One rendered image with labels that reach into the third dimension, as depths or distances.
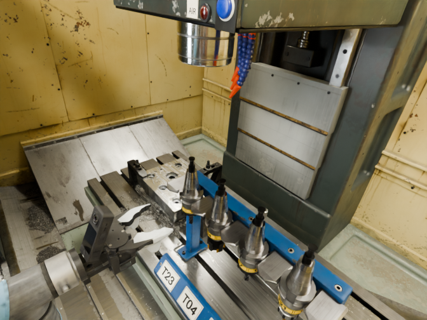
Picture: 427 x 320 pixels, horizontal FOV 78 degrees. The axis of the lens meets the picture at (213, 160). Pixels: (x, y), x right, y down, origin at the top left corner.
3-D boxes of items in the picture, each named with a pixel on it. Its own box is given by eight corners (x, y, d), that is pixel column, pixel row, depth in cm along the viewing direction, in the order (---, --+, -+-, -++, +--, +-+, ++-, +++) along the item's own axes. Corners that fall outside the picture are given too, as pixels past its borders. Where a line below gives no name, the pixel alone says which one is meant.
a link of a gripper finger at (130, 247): (152, 233, 62) (113, 240, 60) (151, 228, 61) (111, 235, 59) (154, 249, 58) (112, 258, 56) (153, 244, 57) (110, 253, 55)
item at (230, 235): (231, 250, 56) (231, 247, 56) (215, 234, 59) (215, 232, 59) (253, 235, 60) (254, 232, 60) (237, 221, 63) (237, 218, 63)
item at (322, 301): (326, 340, 42) (327, 338, 42) (298, 313, 46) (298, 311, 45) (346, 312, 46) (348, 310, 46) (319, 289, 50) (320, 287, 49)
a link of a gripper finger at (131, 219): (143, 214, 73) (120, 237, 66) (141, 197, 69) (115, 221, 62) (152, 218, 72) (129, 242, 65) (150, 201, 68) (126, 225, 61)
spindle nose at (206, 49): (243, 65, 75) (248, 18, 68) (191, 69, 68) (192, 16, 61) (215, 54, 86) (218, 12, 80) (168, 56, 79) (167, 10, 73)
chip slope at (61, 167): (70, 258, 118) (56, 216, 105) (36, 183, 160) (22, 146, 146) (219, 186, 170) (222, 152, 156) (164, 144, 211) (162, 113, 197)
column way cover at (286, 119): (305, 202, 118) (342, 89, 91) (231, 156, 148) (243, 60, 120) (311, 199, 121) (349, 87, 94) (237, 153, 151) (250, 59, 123)
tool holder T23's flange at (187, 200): (206, 202, 70) (207, 195, 68) (185, 209, 67) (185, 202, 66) (196, 188, 74) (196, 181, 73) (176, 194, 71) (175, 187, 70)
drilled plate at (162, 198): (174, 221, 98) (174, 211, 95) (137, 183, 116) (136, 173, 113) (220, 197, 111) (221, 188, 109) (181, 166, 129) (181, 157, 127)
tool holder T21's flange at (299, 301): (317, 291, 50) (320, 282, 49) (304, 315, 46) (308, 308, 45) (286, 271, 54) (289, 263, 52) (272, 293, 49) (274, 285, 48)
